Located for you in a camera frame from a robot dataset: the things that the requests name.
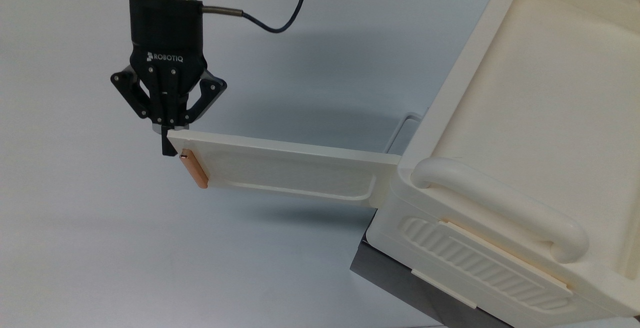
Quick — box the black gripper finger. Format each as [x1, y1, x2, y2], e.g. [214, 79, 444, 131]
[110, 65, 179, 157]
[185, 69, 228, 124]

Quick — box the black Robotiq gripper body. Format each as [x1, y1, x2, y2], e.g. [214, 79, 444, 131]
[128, 0, 209, 125]

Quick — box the cream cabinet door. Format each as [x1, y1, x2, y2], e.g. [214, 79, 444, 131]
[166, 129, 403, 210]

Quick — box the cream plastic cabinet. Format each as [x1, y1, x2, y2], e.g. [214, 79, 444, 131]
[366, 0, 640, 328]

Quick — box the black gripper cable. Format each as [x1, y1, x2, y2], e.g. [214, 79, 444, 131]
[202, 0, 309, 35]

